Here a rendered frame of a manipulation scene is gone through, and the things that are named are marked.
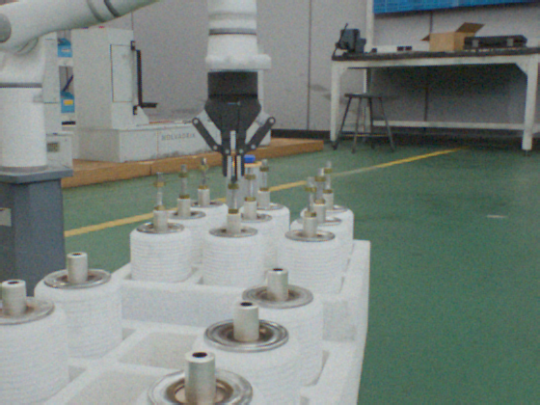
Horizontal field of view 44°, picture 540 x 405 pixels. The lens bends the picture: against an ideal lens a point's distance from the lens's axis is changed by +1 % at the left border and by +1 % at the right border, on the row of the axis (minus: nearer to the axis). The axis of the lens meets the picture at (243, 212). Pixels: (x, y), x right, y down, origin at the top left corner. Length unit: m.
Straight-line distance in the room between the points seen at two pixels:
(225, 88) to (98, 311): 0.38
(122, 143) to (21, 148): 2.28
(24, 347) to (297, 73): 6.22
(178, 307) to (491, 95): 5.19
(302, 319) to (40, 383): 0.26
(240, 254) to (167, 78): 6.87
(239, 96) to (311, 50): 5.72
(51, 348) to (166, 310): 0.35
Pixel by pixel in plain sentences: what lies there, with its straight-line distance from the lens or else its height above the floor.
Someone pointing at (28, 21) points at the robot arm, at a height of 0.60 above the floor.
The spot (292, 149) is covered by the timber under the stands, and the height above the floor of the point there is 0.04.
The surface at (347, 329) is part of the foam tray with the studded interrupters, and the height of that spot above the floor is 0.14.
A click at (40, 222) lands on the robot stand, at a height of 0.20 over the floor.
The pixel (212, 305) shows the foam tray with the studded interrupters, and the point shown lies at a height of 0.16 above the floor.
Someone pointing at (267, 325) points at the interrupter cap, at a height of 0.25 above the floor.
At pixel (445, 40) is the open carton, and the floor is 0.86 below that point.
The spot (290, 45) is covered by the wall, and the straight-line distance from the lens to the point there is 6.82.
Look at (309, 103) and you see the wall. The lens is 6.70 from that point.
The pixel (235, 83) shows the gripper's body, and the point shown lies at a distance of 0.95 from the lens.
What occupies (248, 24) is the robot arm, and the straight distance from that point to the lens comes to 0.97.
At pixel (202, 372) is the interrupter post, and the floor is 0.27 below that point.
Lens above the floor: 0.46
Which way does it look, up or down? 10 degrees down
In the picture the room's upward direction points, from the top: straight up
